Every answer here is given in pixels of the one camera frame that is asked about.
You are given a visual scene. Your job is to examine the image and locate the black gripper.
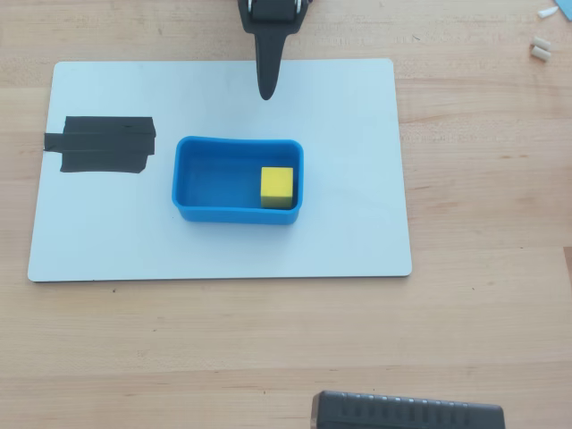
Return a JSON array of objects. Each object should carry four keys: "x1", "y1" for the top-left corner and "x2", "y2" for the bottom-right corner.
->
[{"x1": 236, "y1": 0, "x2": 312, "y2": 101}]

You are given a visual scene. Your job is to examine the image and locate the yellow cube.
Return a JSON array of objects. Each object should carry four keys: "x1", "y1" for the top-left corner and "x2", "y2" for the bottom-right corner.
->
[{"x1": 260, "y1": 166, "x2": 295, "y2": 209}]

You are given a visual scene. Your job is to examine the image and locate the blue rectangular bin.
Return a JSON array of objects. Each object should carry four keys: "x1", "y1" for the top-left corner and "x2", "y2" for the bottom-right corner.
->
[{"x1": 171, "y1": 135, "x2": 306, "y2": 226}]

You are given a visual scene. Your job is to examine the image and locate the white rectangular board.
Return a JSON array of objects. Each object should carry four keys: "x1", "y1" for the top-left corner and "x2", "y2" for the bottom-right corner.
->
[{"x1": 27, "y1": 58, "x2": 414, "y2": 283}]

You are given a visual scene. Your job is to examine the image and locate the black tape patch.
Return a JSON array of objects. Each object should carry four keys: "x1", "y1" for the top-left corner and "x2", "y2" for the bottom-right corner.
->
[{"x1": 43, "y1": 115, "x2": 156, "y2": 175}]

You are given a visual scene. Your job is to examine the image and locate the black ribbed device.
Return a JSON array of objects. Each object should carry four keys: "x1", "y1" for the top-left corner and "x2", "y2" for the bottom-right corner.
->
[{"x1": 310, "y1": 390, "x2": 507, "y2": 429}]

